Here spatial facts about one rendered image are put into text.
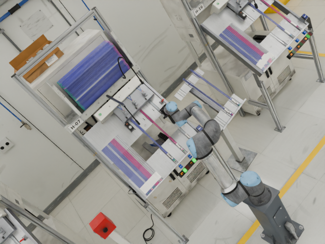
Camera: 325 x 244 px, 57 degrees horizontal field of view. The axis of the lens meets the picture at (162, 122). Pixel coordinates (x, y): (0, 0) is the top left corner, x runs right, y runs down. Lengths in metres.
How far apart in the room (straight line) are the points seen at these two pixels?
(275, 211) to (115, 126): 1.34
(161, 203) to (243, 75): 1.47
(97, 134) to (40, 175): 1.85
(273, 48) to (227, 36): 0.42
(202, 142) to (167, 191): 1.20
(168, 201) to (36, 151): 1.87
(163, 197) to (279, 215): 1.10
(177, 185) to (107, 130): 0.92
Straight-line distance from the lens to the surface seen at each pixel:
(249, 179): 1.97
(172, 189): 2.92
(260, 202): 2.12
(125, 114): 2.41
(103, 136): 2.46
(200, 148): 1.79
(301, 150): 3.01
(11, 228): 2.52
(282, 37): 3.01
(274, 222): 2.29
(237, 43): 2.83
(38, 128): 3.94
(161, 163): 2.39
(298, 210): 2.70
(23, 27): 3.72
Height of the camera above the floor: 2.33
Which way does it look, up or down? 34 degrees down
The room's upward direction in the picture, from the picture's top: 37 degrees counter-clockwise
